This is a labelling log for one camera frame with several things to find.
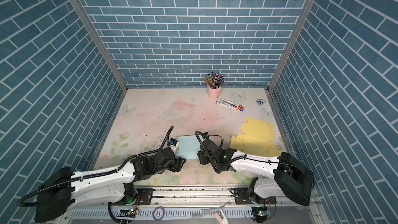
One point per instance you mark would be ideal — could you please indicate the left green circuit board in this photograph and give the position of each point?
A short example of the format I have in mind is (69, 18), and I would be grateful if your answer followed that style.
(128, 213)

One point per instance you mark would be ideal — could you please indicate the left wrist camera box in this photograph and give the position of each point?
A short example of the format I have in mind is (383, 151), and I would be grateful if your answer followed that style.
(173, 145)

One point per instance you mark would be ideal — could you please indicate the bundle of coloured pencils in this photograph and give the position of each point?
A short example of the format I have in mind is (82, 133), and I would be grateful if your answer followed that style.
(214, 80)

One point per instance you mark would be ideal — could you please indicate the aluminium front rail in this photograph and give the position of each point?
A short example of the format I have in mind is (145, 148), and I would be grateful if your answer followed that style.
(186, 203)

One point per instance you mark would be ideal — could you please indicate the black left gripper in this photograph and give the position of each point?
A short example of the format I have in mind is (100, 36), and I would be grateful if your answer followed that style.
(179, 163)

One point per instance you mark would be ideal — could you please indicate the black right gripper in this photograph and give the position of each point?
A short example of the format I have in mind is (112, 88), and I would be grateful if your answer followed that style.
(201, 157)

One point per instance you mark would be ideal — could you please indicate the white blue pencil box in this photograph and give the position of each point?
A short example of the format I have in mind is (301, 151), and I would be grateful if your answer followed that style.
(229, 104)

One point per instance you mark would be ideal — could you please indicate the right green circuit board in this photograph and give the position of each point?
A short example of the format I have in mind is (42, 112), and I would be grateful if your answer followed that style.
(260, 214)

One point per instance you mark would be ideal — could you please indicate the green circuit board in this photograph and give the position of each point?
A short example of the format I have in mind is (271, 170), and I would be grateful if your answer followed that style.
(128, 213)
(260, 214)

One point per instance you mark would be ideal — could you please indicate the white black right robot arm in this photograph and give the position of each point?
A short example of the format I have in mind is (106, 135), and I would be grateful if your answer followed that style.
(282, 175)

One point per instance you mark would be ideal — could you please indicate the pink metal pencil bucket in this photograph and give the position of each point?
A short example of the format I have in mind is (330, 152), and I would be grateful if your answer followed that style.
(213, 93)

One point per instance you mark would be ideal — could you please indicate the light blue paper box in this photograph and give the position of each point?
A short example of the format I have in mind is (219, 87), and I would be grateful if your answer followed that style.
(189, 147)

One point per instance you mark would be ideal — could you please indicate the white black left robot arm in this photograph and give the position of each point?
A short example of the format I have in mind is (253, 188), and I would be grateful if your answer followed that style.
(66, 190)

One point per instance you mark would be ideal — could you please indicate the yellow flat paper box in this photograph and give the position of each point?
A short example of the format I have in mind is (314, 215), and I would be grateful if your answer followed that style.
(257, 137)

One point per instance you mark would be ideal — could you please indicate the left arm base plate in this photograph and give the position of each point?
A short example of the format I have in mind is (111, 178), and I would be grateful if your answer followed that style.
(141, 196)

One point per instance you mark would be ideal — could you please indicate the white pink clip tool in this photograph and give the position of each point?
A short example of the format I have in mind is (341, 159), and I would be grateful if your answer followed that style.
(218, 213)

